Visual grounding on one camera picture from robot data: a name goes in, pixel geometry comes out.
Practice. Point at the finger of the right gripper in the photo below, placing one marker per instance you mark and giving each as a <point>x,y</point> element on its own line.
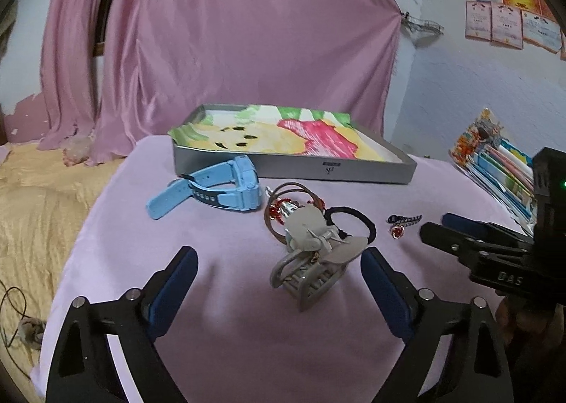
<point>468,249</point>
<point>485,231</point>

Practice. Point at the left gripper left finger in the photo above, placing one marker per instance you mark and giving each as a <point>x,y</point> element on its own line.
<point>82,368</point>

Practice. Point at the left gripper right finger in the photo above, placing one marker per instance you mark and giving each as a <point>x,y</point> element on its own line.
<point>453,352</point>

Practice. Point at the black beaded hair clip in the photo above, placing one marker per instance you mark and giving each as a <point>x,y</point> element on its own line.
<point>407,221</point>

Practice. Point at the grey hair claw clip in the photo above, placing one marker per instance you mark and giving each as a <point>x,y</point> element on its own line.
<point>318,252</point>

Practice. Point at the light blue smart watch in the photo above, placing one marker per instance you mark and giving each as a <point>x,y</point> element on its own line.
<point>232,185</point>

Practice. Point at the person's right hand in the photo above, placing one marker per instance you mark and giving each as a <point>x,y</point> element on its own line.
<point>546,330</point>

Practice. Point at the stack of colourful books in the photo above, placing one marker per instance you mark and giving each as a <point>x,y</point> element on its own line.
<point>485,154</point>

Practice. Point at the grey shallow tray box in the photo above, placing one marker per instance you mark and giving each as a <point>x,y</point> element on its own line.
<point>397,168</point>

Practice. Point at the yellow bed blanket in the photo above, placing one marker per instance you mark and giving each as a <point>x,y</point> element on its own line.
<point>43,206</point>

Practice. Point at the colourful floral cloth liner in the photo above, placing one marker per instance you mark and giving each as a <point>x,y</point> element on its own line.
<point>264,129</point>

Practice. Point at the crumpled plastic bag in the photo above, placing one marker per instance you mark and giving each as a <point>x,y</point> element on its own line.
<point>76,150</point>

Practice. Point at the pink satin curtain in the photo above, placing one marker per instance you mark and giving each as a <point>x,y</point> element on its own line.
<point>164,58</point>

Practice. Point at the black camera box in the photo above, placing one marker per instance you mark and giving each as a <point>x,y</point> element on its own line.
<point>549,173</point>

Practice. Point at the wire wall hook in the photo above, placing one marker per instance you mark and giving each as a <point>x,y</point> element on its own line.
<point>416,25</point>

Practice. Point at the pink certificates on wall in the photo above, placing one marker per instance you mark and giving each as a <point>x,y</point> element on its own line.
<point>514,23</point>

